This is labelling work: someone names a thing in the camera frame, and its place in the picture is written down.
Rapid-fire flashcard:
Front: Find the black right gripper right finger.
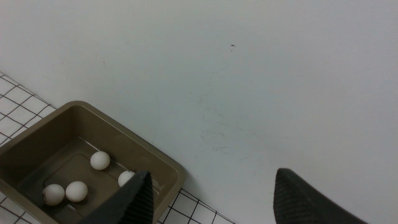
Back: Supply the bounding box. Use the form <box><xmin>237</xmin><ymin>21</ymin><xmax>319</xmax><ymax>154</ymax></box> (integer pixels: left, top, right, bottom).
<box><xmin>273</xmin><ymin>168</ymin><xmax>366</xmax><ymax>224</ymax></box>

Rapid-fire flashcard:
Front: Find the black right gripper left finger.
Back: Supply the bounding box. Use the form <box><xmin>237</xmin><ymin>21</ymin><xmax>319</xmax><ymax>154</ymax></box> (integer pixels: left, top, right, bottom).
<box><xmin>79</xmin><ymin>171</ymin><xmax>155</xmax><ymax>224</ymax></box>

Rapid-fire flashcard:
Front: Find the white ball with logo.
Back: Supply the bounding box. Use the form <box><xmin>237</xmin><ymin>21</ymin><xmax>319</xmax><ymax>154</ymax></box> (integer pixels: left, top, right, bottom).
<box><xmin>118</xmin><ymin>170</ymin><xmax>135</xmax><ymax>187</ymax></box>
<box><xmin>42</xmin><ymin>184</ymin><xmax>65</xmax><ymax>206</ymax></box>

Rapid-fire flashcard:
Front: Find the plain white ball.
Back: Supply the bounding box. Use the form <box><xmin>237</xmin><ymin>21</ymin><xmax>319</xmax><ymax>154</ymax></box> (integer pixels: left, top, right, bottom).
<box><xmin>90</xmin><ymin>151</ymin><xmax>110</xmax><ymax>170</ymax></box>
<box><xmin>65</xmin><ymin>181</ymin><xmax>88</xmax><ymax>203</ymax></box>

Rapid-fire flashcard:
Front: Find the olive green plastic bin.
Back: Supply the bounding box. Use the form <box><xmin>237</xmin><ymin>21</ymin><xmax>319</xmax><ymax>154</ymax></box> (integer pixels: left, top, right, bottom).
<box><xmin>1</xmin><ymin>101</ymin><xmax>186</xmax><ymax>224</ymax></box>

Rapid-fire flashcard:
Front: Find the white black grid tablecloth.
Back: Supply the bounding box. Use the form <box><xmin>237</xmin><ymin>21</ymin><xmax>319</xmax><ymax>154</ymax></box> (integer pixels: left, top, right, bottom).
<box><xmin>0</xmin><ymin>73</ymin><xmax>233</xmax><ymax>224</ymax></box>

